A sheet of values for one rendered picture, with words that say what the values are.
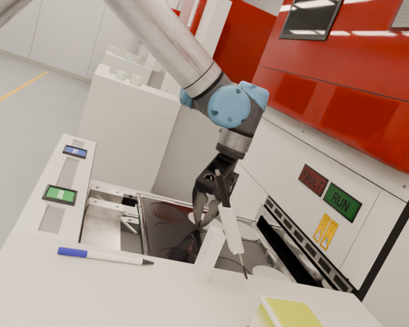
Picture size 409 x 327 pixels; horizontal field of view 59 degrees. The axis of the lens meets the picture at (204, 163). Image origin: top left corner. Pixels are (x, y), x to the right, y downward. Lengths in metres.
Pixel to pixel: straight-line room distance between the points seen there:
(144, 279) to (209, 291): 0.10
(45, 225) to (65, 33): 8.12
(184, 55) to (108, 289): 0.38
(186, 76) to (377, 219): 0.46
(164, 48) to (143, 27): 0.05
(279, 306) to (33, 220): 0.39
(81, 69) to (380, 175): 8.15
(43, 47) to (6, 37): 0.72
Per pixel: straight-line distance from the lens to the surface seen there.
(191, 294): 0.55
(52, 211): 0.67
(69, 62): 8.70
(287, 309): 0.49
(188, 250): 0.79
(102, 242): 0.77
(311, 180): 0.97
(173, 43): 0.62
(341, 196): 0.87
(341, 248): 0.85
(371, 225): 0.80
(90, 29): 8.63
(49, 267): 0.53
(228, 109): 0.63
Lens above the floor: 1.27
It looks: 14 degrees down
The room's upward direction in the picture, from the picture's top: 21 degrees clockwise
